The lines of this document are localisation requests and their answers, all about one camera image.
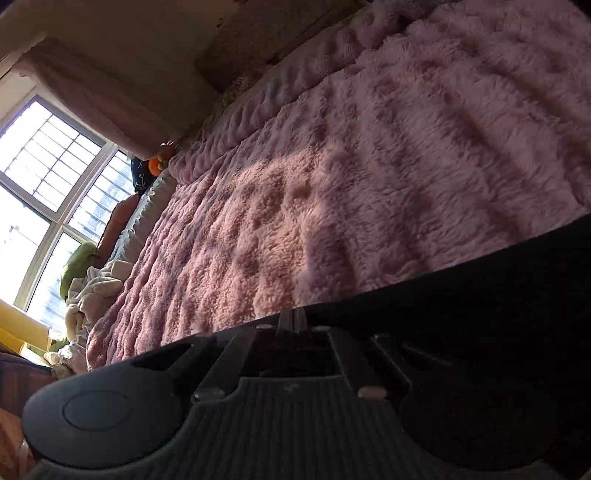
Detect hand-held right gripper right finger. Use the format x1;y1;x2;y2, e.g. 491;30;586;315
294;308;458;400

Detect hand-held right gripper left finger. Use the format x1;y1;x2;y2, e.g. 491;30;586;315
131;308;296;400

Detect black pants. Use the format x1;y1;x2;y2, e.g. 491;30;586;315
302;217;591;480

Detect pink fluffy blanket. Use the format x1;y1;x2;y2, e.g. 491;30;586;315
85;0;591;374

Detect light grey mattress pad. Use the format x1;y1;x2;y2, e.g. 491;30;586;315
111;173;178;264

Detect long pink pillow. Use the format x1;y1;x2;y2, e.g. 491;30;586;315
95;194;139;268

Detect cream crumpled blanket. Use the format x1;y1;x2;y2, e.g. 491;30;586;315
44;258;134;374

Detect orange plush toy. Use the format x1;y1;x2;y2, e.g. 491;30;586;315
147;142;177;177

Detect dark blue patterned pillow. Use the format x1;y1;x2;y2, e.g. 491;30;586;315
130;157;155;195

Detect green plush toy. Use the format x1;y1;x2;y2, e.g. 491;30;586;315
59;242;100;301

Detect lilac ribbed blanket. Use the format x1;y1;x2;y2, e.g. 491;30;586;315
168;0;444;183

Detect yellow curtain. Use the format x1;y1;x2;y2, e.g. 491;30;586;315
0;299;51;356

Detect grey striped chair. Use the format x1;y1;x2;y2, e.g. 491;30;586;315
0;353;58;416

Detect pink curtain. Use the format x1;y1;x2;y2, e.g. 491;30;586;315
14;39;185;160

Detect quilted mauve headboard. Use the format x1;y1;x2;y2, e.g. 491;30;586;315
194;0;370;93

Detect orange storage box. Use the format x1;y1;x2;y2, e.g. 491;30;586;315
0;406;38;480

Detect barred window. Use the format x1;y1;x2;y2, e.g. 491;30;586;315
0;90;139;333

